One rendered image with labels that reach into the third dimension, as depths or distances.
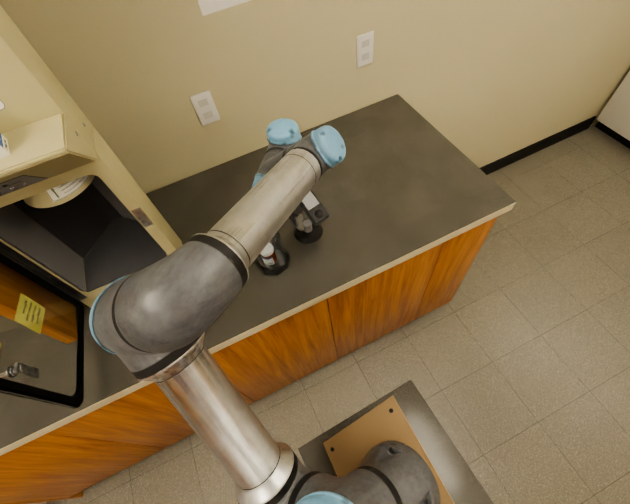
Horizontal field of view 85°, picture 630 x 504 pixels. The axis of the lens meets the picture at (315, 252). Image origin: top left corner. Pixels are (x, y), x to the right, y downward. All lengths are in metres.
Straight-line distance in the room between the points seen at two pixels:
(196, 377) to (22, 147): 0.50
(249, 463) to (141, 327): 0.30
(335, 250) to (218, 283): 0.70
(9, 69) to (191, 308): 0.53
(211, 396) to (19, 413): 0.78
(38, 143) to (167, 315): 0.45
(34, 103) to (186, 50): 0.56
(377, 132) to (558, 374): 1.47
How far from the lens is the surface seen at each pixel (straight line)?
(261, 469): 0.66
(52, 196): 0.98
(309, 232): 1.06
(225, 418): 0.60
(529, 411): 2.05
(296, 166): 0.60
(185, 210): 1.34
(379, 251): 1.09
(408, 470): 0.71
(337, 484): 0.65
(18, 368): 0.95
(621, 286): 2.53
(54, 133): 0.79
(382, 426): 0.77
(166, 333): 0.45
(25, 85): 0.82
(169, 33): 1.24
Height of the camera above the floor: 1.86
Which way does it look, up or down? 57 degrees down
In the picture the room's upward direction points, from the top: 11 degrees counter-clockwise
